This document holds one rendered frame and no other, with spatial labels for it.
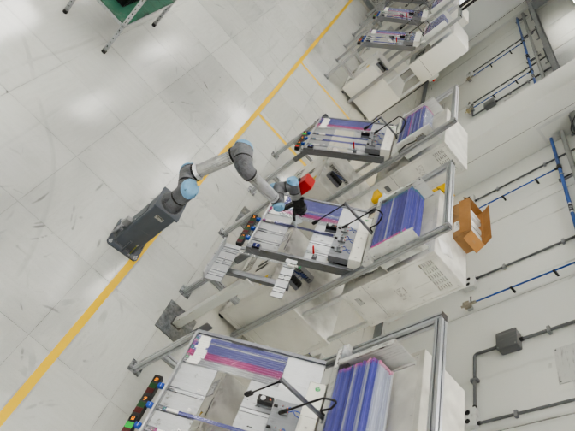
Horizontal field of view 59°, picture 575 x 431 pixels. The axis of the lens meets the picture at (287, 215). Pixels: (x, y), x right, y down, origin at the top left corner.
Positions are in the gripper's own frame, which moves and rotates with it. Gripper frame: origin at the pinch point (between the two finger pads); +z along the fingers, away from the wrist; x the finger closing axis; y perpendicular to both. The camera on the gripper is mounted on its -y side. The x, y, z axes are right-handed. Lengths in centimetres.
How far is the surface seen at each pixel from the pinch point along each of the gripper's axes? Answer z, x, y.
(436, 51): 20, 438, 69
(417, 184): -13, 27, 78
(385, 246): -6, -33, 65
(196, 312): 29, -63, -59
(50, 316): -12, -115, -118
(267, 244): 1.0, -23.9, -15.3
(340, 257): 7.8, -27.8, 34.8
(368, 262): 4, -36, 54
